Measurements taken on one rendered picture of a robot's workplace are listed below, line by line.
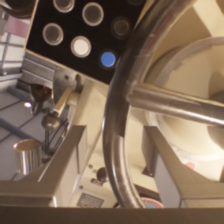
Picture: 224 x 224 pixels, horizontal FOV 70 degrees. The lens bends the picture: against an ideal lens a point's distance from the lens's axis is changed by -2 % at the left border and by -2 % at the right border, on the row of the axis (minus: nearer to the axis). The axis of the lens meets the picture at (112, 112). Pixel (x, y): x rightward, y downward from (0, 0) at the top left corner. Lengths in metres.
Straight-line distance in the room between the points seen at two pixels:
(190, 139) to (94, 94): 0.22
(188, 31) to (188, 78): 0.15
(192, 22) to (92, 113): 0.29
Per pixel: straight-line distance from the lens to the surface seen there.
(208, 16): 0.43
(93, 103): 0.39
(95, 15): 0.27
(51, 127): 0.38
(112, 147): 0.15
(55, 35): 0.28
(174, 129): 0.30
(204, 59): 0.30
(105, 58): 0.26
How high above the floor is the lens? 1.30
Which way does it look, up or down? 16 degrees up
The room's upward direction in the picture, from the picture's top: 155 degrees counter-clockwise
